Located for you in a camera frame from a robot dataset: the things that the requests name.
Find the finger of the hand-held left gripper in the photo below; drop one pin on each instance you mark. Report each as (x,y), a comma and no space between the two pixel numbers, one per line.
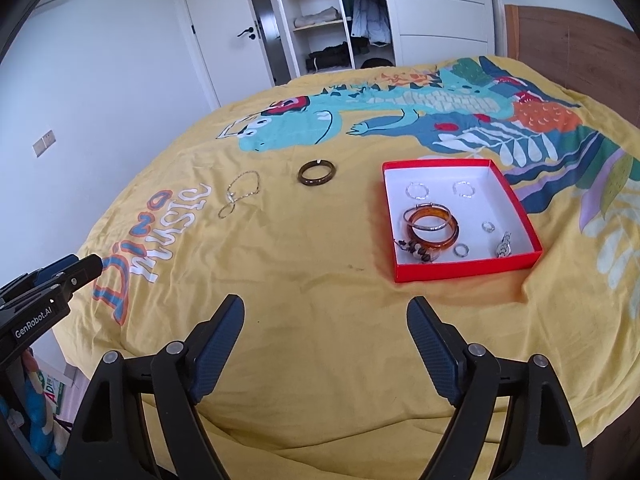
(80,272)
(50,270)

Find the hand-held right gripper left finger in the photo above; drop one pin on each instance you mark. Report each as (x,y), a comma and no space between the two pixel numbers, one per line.
(220,345)

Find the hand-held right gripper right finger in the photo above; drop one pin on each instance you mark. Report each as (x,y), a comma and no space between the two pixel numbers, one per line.
(432,350)

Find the amber resin bangle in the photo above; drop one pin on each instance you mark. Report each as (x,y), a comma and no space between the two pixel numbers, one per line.
(450,237)

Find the thin gold bangle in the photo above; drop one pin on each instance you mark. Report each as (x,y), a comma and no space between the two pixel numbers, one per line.
(427,229)

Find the silver wristwatch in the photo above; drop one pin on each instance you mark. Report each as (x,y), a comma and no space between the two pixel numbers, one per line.
(504,246)

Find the red cardboard box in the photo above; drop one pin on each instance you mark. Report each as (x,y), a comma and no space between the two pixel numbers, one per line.
(500,200)

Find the picture book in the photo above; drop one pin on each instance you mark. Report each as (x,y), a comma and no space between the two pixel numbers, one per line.
(55,392)

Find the blue plush toy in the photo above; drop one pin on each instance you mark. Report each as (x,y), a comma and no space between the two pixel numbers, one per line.
(40,420)

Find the yellow dinosaur printed blanket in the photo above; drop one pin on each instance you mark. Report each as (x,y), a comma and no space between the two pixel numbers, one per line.
(320,270)

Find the dark brown bangle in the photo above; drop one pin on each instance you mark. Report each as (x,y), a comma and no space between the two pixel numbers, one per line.
(315,182)

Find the white door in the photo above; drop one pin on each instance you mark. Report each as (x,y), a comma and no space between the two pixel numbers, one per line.
(220,65)

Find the dark clothes pile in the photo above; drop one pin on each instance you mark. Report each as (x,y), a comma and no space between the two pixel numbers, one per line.
(377,63)

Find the folded dark clothes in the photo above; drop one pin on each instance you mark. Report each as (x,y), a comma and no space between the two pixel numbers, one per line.
(327,57)

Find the wooden headboard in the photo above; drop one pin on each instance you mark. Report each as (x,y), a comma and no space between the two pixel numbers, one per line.
(565,45)

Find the grey puffer jacket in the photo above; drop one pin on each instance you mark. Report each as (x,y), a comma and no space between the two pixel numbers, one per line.
(372,22)

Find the folded beige clothes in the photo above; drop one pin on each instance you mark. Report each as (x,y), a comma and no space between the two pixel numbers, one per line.
(317,17)

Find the white wardrobe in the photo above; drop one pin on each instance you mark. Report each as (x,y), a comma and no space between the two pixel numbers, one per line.
(440,5)

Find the wall light switch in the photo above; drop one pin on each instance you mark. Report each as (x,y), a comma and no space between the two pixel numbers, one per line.
(44,143)

